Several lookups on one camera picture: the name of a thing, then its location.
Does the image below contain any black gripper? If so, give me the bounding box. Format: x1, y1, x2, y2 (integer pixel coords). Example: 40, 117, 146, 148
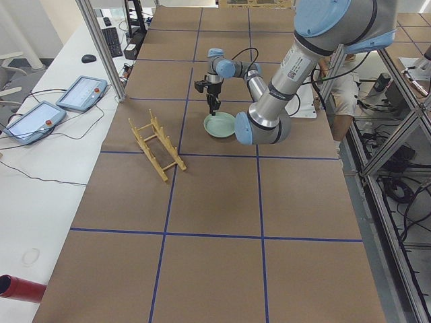
206, 82, 222, 114

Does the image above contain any pale green ceramic plate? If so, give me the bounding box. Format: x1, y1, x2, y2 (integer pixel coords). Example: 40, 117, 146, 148
203, 112, 235, 138

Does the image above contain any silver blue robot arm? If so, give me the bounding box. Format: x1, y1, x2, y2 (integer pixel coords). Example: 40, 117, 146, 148
195, 0, 399, 145

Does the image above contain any wooden plate drying rack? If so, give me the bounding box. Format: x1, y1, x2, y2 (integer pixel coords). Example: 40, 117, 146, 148
128, 109, 187, 182

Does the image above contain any black keyboard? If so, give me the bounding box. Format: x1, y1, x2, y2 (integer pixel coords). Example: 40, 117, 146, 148
101, 27, 123, 57

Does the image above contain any teach pendant far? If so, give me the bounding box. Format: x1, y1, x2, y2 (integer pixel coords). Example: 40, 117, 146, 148
56, 75, 108, 112

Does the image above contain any teach pendant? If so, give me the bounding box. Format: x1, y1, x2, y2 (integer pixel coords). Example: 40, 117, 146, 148
4, 101, 67, 145
56, 75, 108, 112

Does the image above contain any person in beige clothes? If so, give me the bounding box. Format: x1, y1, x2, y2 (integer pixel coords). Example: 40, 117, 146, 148
319, 54, 359, 149

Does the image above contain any black computer mouse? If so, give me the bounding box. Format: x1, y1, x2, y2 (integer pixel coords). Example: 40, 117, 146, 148
81, 54, 97, 64

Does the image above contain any teach pendant near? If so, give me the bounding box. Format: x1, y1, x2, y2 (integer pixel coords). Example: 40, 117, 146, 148
4, 101, 67, 145

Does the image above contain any red cylinder tube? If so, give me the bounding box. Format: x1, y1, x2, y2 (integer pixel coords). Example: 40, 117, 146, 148
1, 275, 46, 303

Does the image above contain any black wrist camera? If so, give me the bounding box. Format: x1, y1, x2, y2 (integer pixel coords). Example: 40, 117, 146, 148
194, 80, 207, 93

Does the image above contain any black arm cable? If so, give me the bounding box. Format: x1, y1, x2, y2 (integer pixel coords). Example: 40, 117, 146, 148
232, 47, 260, 73

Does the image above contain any grey aluminium frame post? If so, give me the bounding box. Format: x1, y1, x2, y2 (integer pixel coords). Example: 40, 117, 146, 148
75, 0, 125, 102

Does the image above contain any aluminium frame rail right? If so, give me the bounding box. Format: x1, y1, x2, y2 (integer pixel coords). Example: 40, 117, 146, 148
349, 42, 430, 322

